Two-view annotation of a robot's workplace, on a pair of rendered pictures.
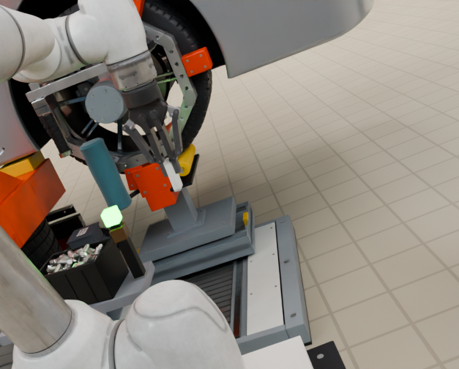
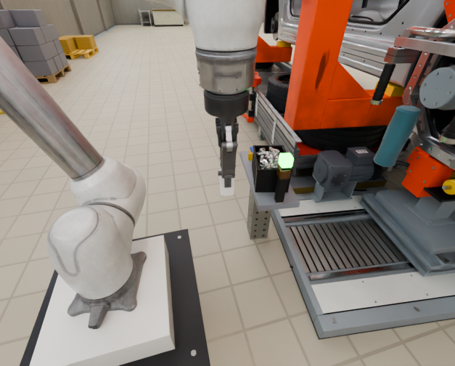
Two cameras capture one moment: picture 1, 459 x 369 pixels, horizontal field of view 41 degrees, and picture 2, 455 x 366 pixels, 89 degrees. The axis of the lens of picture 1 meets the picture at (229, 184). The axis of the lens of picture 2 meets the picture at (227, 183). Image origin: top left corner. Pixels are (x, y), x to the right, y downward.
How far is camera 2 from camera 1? 118 cm
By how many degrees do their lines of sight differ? 66
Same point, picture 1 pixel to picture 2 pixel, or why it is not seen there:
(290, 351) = (153, 327)
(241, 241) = (425, 263)
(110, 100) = (444, 88)
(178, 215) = (427, 203)
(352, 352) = not seen: outside the picture
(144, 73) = (205, 79)
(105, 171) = (392, 135)
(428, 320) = not seen: outside the picture
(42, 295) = (51, 154)
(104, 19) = not seen: outside the picture
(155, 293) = (76, 217)
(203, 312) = (56, 255)
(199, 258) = (395, 233)
